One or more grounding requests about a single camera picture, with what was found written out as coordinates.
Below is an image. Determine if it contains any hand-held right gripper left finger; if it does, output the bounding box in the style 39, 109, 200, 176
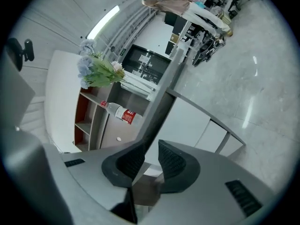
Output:
61, 141, 147, 225

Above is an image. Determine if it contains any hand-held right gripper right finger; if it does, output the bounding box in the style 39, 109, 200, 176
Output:
140, 139, 275, 225

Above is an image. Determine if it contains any white-fronted desk drawer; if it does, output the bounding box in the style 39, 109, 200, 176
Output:
144, 97, 211, 171

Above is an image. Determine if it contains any white shelf cabinet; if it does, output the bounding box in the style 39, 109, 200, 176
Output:
74, 80, 162, 153

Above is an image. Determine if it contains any grey wooden desk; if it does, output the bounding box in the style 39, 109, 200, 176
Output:
131, 48, 247, 173

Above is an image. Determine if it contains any clear red-capped water bottle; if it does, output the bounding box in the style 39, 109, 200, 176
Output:
100, 100, 143, 126

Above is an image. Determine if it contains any white rounded partition board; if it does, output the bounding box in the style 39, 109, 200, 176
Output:
44, 50, 83, 154

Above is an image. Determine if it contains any blue and pink flower bouquet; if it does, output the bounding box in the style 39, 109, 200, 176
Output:
76, 38, 127, 90

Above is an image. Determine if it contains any clear glass vase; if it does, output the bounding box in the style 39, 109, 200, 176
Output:
120, 75, 155, 91

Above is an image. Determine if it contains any black glass double door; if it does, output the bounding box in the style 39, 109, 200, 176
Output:
121, 45, 172, 85

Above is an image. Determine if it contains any black wheeled equipment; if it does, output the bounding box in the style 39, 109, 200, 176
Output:
192, 24, 226, 67

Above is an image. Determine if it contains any long ceiling light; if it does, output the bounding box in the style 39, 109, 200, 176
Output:
87, 5, 120, 39

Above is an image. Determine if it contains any white long office table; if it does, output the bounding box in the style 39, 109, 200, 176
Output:
172, 0, 216, 56

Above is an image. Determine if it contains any row of black monitors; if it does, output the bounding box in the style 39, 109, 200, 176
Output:
164, 0, 209, 56

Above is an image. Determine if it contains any black office chair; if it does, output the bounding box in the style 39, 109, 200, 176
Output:
220, 0, 252, 18

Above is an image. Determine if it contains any black head-worn camera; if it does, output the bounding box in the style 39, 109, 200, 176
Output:
20, 38, 35, 62

